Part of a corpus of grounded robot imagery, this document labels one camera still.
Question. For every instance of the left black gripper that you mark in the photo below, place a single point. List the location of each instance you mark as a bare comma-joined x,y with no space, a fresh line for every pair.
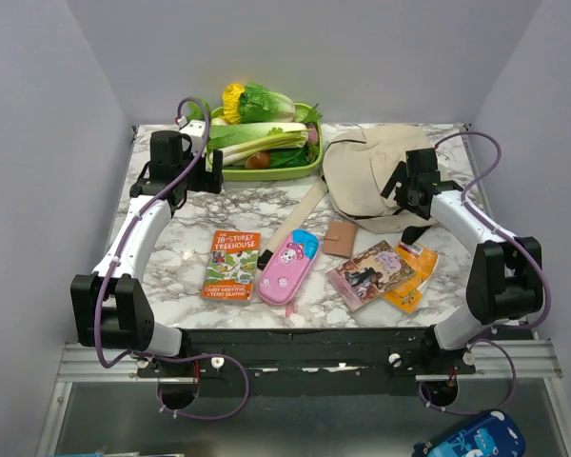
210,181

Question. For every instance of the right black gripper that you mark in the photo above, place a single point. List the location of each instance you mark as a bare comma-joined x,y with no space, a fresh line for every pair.
401,175

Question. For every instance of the beige canvas backpack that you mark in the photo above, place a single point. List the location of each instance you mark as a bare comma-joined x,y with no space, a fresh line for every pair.
355,171

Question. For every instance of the tan leather wallet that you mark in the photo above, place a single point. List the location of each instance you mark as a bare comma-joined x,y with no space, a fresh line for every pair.
339,239

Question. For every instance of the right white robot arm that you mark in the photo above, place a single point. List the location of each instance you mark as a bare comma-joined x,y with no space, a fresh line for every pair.
506,281

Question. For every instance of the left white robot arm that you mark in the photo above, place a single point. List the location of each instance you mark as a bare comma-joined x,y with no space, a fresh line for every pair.
110,307

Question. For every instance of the napa cabbage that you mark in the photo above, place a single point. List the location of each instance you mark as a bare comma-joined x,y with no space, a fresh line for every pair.
238,142

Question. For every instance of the brown mushroom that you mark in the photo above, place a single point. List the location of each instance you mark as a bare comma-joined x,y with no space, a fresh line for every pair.
258,160

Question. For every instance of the orange yellow book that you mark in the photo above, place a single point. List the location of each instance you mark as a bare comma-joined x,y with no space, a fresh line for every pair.
424,261

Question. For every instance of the green leafy lettuce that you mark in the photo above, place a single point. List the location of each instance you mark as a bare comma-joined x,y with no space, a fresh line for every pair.
259,104

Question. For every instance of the yellow corn flower vegetable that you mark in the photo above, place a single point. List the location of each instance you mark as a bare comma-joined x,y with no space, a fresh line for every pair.
231,101

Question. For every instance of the orange treehouse book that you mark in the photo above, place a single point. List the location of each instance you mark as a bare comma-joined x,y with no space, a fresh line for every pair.
231,268

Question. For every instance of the pink fairy book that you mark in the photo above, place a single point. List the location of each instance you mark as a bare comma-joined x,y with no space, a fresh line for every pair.
369,275

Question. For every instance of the green vegetable tray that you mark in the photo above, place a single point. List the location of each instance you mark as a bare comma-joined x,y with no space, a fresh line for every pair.
285,164

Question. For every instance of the pink pencil case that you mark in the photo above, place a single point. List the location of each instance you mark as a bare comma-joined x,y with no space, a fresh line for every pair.
287,269

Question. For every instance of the blue pencil case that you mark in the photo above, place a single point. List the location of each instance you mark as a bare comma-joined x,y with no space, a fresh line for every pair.
491,433

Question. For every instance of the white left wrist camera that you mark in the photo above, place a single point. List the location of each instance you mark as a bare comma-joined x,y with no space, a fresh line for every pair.
192,136

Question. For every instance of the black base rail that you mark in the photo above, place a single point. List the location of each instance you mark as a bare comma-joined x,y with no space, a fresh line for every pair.
315,362

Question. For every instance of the aluminium frame rail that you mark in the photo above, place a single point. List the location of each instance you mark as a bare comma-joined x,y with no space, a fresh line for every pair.
547,368

